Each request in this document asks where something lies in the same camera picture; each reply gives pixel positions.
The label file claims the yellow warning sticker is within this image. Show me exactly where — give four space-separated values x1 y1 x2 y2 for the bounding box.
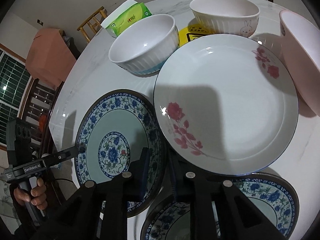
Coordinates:
178 24 214 47

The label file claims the small blue floral plate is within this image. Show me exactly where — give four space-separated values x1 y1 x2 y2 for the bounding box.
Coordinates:
74 89 165 217

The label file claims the bamboo chair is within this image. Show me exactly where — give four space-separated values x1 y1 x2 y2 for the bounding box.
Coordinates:
77 7 107 44

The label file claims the large pink bowl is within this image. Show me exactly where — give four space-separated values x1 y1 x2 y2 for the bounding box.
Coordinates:
279 10 319 115

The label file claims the person's left hand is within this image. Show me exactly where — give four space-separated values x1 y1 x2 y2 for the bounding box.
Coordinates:
14 178 48 210

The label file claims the pink cloth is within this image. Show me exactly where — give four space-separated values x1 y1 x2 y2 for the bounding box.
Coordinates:
25 28 76 89

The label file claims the large blue floral plate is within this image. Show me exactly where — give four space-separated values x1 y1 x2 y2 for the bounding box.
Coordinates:
140 173 299 239

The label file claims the white blue ribbed bowl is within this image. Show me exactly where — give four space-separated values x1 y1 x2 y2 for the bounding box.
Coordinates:
108 14 180 75

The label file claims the brown framed window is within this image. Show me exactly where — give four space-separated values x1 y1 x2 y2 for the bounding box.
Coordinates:
0 49 31 151

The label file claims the white rose plate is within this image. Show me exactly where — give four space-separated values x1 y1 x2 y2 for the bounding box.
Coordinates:
153 34 298 176

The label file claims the dark chair at left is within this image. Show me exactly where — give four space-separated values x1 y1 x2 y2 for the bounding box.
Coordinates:
18 79 64 155

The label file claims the green tissue box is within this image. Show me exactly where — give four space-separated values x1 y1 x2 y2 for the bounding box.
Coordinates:
101 0 152 38

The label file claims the white pink ribbed bowl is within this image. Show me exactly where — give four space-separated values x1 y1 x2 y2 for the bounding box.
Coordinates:
189 0 260 37

